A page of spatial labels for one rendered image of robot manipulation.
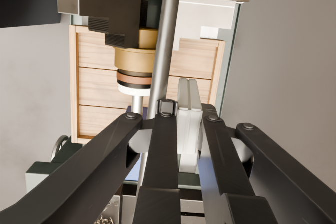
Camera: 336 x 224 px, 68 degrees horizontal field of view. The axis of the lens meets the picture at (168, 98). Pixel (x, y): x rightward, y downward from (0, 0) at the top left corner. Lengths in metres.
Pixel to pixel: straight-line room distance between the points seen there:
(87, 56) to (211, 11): 0.35
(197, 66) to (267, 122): 1.20
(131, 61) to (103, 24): 0.07
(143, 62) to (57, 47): 1.28
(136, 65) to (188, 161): 0.44
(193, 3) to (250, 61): 1.24
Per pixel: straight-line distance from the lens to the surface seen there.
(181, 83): 0.19
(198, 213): 0.72
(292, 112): 1.81
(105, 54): 0.63
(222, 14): 0.39
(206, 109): 0.17
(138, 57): 0.38
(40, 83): 1.72
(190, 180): 0.74
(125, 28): 0.35
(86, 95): 0.67
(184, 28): 0.39
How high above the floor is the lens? 1.49
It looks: 71 degrees down
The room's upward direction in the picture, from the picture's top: 178 degrees clockwise
